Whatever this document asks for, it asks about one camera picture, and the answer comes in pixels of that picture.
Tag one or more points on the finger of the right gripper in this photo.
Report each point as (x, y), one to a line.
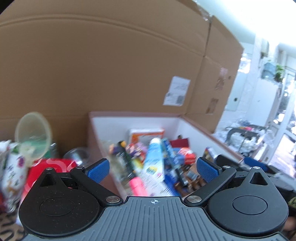
(254, 163)

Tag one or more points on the black pink chalk marker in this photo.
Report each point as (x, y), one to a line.
(135, 182)

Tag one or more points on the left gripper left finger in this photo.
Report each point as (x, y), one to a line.
(89, 178)

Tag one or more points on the white shipping label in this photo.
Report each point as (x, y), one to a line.
(177, 91)

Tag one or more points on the orange white medicine box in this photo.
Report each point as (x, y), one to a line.
(144, 135)

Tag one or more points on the white blue cream tube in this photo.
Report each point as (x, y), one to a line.
(152, 173)

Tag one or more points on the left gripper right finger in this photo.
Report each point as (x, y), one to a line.
(216, 178)

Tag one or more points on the translucent plastic funnel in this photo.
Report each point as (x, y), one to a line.
(34, 137)

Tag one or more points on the brown cardboard sorting box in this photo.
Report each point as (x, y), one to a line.
(107, 129)

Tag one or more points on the blue black erasable marker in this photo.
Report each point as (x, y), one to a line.
(181, 177)

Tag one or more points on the small red box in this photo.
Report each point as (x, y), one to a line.
(180, 143)

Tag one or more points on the metal bowl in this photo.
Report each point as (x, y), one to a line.
(79, 155)

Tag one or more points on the blue red playing card box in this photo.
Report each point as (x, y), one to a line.
(176, 157)

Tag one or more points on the large cardboard backdrop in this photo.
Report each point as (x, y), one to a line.
(66, 59)

